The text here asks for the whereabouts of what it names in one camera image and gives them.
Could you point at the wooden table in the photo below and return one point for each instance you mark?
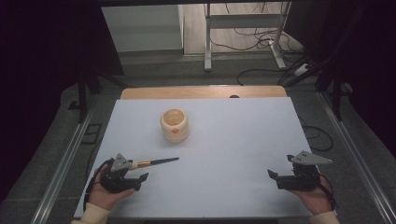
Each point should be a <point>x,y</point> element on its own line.
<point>199,92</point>

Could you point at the black floor plate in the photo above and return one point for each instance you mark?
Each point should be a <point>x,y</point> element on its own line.
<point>91,133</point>

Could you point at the person's right hand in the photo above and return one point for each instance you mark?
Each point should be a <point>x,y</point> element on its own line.
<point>317,200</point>

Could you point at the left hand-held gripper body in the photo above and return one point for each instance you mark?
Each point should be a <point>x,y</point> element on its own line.
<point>120,182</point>

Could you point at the person's left hand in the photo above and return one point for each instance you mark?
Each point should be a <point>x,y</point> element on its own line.
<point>104,199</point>

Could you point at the white panel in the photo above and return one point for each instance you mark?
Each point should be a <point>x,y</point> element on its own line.
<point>143,28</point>

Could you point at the aluminium floor rail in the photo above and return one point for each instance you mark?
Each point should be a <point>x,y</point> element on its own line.
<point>358,155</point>
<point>62,168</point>

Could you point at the dark curtain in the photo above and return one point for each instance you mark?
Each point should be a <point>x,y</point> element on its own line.
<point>46,62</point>
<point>358,62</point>

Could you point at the black metal stand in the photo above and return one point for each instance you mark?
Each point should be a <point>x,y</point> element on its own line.
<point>336,96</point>
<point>82,96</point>

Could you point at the white power strip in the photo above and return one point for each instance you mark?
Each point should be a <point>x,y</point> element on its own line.
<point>301,69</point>

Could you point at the cream ceramic cup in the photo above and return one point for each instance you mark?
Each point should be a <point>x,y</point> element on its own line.
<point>175,129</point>

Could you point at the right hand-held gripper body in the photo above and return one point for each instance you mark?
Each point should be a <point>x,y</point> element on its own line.
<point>302,182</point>

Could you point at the white metal desk frame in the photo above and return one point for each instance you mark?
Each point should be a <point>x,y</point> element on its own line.
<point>239,21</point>

